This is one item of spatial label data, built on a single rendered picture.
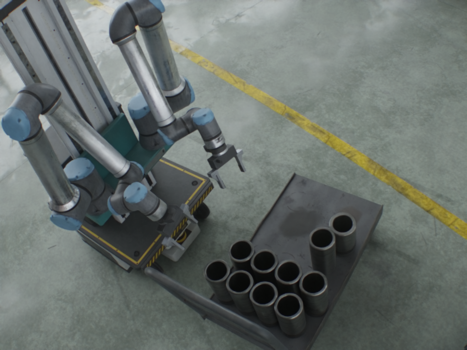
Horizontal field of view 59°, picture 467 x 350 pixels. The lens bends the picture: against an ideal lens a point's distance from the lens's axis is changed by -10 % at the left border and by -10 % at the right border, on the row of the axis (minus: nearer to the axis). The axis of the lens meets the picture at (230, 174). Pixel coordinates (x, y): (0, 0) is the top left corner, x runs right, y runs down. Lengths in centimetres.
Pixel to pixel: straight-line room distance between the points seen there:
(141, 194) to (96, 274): 133
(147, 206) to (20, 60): 82
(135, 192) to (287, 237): 100
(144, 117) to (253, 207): 102
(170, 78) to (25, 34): 73
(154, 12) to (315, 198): 136
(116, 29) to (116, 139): 70
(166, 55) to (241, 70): 186
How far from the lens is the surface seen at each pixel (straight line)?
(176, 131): 206
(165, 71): 218
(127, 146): 247
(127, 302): 285
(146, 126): 233
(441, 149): 322
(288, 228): 250
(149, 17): 196
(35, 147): 176
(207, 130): 197
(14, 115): 165
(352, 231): 223
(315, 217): 253
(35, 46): 208
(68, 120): 180
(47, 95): 174
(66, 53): 217
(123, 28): 192
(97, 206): 226
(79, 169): 215
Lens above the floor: 238
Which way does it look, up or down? 50 degrees down
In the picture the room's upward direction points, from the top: 18 degrees counter-clockwise
